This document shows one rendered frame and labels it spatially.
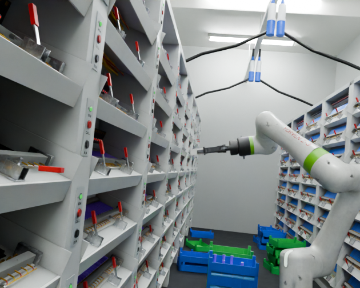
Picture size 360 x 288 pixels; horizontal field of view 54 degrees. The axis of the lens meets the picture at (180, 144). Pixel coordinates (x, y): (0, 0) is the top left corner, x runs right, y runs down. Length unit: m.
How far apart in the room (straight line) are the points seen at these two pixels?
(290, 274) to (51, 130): 1.13
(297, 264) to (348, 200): 0.33
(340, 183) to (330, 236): 0.31
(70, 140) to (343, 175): 1.02
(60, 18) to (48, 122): 0.22
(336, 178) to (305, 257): 0.36
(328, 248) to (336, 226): 0.10
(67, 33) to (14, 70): 0.27
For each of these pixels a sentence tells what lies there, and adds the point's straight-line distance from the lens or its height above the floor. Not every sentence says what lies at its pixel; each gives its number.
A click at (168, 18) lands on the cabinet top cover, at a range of 1.89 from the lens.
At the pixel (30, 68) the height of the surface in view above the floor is 1.06.
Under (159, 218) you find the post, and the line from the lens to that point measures 2.13.
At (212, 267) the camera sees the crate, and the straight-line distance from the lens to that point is 2.29.
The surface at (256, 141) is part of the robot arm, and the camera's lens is 1.76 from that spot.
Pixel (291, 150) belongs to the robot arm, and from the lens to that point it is 1.56.
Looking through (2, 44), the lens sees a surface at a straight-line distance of 0.52.
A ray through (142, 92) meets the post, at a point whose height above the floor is 1.21.
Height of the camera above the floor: 0.93
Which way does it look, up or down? 4 degrees up
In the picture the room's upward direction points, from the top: 6 degrees clockwise
